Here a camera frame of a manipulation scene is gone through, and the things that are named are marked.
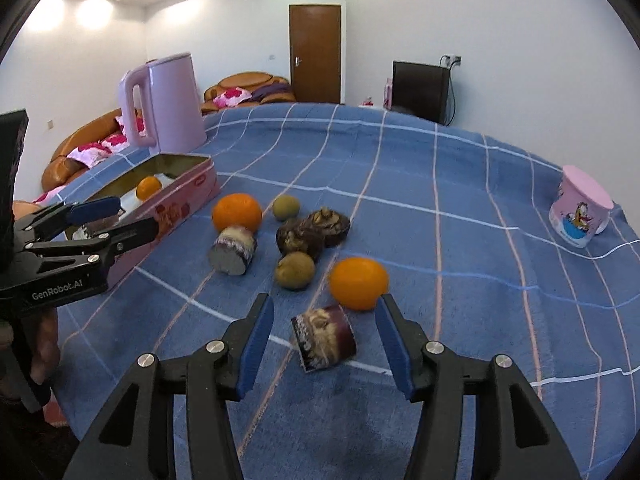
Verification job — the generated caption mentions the pink flowered cushion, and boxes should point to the pink flowered cushion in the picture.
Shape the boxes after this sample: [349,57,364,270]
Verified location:
[114,112,149,137]
[213,87,252,108]
[66,135,131,166]

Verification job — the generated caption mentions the orange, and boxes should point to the orange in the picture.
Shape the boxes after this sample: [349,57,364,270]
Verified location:
[329,257,390,311]
[136,176,163,202]
[212,193,264,235]

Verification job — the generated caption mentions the black power cable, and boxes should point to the black power cable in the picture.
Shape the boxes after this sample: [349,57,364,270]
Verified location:
[440,55,459,128]

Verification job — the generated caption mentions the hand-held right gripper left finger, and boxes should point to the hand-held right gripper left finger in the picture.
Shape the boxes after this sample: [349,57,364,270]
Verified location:
[62,292,276,480]

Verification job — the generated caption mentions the black television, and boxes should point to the black television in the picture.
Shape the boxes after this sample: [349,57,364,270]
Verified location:
[391,60,451,126]

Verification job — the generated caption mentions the pink cartoon cup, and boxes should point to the pink cartoon cup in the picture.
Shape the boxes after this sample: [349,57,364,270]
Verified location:
[548,164,614,249]

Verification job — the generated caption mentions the purple cloth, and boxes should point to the purple cloth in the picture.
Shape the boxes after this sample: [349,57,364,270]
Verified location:
[250,84,294,104]

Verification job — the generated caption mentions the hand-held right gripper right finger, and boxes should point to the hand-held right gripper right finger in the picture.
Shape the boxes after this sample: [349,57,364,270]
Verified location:
[375,294,583,480]

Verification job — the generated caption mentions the large kiwi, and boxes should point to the large kiwi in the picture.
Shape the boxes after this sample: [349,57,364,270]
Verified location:
[274,251,316,291]

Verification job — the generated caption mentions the blue checked tablecloth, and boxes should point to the blue checked tablecloth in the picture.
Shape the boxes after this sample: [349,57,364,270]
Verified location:
[42,102,640,480]

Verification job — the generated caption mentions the person's left hand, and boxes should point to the person's left hand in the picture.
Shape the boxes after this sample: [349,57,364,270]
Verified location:
[27,305,63,401]

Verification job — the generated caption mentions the pink electric kettle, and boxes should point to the pink electric kettle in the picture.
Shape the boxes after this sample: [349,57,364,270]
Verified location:
[118,53,207,153]

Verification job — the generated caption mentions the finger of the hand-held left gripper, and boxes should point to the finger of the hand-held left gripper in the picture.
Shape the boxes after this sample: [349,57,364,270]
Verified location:
[25,217,161,274]
[14,197,123,244]

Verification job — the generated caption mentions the brown leather armchair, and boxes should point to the brown leather armchair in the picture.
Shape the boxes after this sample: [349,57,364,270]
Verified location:
[202,73,297,116]

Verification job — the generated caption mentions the pink tin box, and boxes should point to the pink tin box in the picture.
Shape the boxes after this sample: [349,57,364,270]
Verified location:
[65,152,221,293]

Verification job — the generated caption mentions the small kiwi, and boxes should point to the small kiwi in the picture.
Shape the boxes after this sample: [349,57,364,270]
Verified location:
[271,195,301,222]

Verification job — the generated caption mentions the brown leather sofa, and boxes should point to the brown leather sofa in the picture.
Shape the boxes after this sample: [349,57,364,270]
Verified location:
[41,109,146,193]

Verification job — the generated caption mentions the brown wooden door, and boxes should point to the brown wooden door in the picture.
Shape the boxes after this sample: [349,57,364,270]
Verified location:
[288,3,343,105]

